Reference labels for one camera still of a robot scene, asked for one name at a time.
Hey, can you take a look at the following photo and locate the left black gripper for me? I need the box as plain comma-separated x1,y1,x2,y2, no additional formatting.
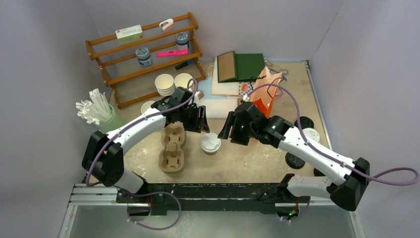
178,105,209,133

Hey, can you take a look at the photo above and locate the white cup lid picked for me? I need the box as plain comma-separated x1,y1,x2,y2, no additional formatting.
201,133,221,149

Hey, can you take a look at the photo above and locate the orange paper bag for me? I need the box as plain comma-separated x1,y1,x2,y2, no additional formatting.
249,66,283,118

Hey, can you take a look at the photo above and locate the brown paper cup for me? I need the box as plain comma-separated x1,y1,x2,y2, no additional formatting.
202,147,219,155
141,101,155,114

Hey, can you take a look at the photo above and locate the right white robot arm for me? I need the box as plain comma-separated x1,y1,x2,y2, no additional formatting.
218,102,370,211

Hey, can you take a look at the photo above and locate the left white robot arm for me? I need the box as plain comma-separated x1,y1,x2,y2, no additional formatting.
82,87,210,203

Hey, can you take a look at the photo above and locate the pulp cup carrier tray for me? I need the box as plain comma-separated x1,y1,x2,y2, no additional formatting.
158,121,186,174

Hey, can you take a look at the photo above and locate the blue checkered paper bag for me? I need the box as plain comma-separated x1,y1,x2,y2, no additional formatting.
239,82,255,98

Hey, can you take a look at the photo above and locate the right white cup stack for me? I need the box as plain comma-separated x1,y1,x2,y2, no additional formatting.
174,73,193,89

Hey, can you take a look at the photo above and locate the white cup stack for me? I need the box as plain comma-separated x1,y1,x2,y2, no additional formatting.
155,74,176,96
174,73,193,89

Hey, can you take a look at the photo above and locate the left white cup stack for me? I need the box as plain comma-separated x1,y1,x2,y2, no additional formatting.
155,74,176,96

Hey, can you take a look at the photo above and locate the green paper bag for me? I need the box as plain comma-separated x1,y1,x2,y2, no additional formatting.
216,51,265,83

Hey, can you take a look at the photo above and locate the black blue marker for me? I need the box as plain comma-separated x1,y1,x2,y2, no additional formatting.
175,59,194,70

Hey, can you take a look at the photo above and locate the black cup lid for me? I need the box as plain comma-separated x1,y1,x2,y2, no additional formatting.
294,116,315,129
285,153,306,170

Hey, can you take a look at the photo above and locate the pink marker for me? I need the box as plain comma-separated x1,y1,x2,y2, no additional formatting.
156,49,189,58

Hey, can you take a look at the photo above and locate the white cup lid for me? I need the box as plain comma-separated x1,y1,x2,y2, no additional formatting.
303,127,320,143

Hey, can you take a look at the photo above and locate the wooden shelf rack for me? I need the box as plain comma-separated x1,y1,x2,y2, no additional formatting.
85,12,207,109

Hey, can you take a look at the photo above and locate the green straw holder cup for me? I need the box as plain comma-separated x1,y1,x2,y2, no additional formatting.
97,105,124,133

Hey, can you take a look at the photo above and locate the blue white jar right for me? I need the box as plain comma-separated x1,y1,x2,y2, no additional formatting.
175,32,190,51

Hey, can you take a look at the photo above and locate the blue white jar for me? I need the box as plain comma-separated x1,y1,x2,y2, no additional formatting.
135,47,153,67
175,32,190,51

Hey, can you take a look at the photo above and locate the blue white jar left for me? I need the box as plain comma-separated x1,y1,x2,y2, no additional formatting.
135,47,153,67

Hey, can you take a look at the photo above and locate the black lid stack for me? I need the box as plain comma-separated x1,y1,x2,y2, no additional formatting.
313,168,325,177

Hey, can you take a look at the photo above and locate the white pink clip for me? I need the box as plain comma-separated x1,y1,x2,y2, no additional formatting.
159,18,174,32

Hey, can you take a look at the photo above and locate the white green box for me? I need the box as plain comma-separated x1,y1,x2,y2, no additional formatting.
115,25,144,45

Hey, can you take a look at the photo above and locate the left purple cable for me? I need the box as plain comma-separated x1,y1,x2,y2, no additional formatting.
85,78,199,231

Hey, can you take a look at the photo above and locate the purple cable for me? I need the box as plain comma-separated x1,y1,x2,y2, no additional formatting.
244,83,420,224
85,78,199,231

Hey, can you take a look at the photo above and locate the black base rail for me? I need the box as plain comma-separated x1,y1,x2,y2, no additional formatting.
69,182,358,218

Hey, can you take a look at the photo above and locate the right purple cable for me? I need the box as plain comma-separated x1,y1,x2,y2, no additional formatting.
244,83,420,224

